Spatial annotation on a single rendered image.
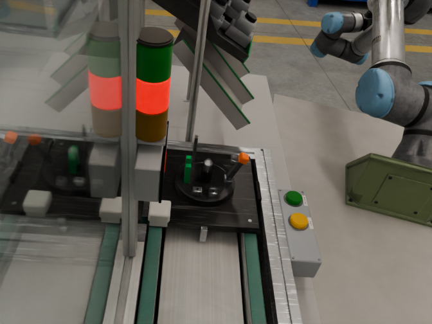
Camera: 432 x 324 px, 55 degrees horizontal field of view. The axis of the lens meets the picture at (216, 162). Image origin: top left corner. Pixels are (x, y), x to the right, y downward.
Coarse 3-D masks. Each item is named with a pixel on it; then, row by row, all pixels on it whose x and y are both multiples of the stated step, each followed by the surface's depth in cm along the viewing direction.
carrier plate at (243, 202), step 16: (176, 160) 102; (224, 160) 104; (240, 176) 101; (176, 192) 94; (240, 192) 96; (176, 208) 90; (192, 208) 91; (208, 208) 91; (224, 208) 92; (240, 208) 93; (256, 208) 93; (176, 224) 87; (192, 224) 88; (208, 224) 88; (224, 224) 88; (240, 224) 89; (256, 224) 90
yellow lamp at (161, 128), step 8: (136, 112) 58; (136, 120) 59; (144, 120) 58; (152, 120) 58; (160, 120) 58; (136, 128) 59; (144, 128) 59; (152, 128) 59; (160, 128) 59; (136, 136) 60; (144, 136) 60; (152, 136) 60; (160, 136) 60
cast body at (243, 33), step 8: (240, 16) 98; (248, 16) 98; (224, 24) 102; (232, 24) 100; (240, 24) 99; (248, 24) 99; (232, 32) 101; (240, 32) 100; (248, 32) 100; (240, 40) 102; (248, 40) 101
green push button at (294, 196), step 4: (288, 192) 98; (292, 192) 99; (296, 192) 99; (288, 196) 97; (292, 196) 98; (296, 196) 98; (300, 196) 98; (288, 200) 97; (292, 200) 97; (296, 200) 97; (300, 200) 97; (292, 204) 97; (296, 204) 97
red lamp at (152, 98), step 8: (136, 80) 54; (168, 80) 55; (136, 88) 55; (144, 88) 54; (152, 88) 54; (160, 88) 55; (168, 88) 56; (136, 96) 56; (144, 96) 55; (152, 96) 55; (160, 96) 56; (168, 96) 57; (136, 104) 57; (144, 104) 56; (152, 104) 56; (160, 104) 56; (144, 112) 57; (152, 112) 57; (160, 112) 57
